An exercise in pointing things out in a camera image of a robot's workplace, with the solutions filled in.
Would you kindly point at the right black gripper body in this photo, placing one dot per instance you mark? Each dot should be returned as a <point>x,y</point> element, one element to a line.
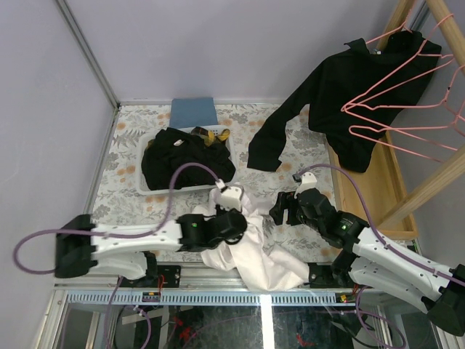
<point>300,217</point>

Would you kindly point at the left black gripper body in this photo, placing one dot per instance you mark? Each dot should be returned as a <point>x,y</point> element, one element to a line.
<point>221,211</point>

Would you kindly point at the white shirt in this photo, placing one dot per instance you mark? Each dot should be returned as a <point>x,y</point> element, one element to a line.
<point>261,269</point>

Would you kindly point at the yellow plaid shirt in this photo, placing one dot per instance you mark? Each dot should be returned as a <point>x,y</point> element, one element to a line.
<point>209,137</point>

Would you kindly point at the pink hanger front black shirt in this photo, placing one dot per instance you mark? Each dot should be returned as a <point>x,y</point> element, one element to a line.
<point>347,108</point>

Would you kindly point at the pink hanger of white shirt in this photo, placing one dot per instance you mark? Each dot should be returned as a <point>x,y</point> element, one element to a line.
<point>424,56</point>

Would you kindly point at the pink wire hanger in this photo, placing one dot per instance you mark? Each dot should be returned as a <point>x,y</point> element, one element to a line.
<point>415,141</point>

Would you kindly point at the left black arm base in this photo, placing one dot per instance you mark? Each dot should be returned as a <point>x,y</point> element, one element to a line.
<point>164,276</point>

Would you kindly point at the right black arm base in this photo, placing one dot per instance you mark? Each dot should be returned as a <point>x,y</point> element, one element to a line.
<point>330,276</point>

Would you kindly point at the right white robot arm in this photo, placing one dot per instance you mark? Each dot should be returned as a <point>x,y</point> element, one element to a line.
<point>370,259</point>

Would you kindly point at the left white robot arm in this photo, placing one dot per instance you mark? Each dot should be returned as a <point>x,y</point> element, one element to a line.
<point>82,247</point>

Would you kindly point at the wooden clothes rack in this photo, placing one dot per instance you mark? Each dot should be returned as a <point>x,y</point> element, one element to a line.
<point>402,193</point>

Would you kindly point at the folded blue cloth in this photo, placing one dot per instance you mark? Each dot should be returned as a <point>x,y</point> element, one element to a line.
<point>192,112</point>

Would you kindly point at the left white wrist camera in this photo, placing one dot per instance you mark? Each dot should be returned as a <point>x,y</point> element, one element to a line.
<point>228,195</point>

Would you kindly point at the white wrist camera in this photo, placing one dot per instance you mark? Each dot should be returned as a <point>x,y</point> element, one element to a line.
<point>305,181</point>
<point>228,195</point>

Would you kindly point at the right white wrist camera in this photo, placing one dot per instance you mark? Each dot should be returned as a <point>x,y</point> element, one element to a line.
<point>305,181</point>

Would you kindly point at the aluminium mounting rail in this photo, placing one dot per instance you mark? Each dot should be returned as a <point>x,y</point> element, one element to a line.
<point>196,274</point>

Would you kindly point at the grey slotted cable duct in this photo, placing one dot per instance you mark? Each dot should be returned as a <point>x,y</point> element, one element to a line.
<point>208,298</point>

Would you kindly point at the aluminium corner frame post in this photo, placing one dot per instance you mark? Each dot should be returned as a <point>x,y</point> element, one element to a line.
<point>86,50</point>

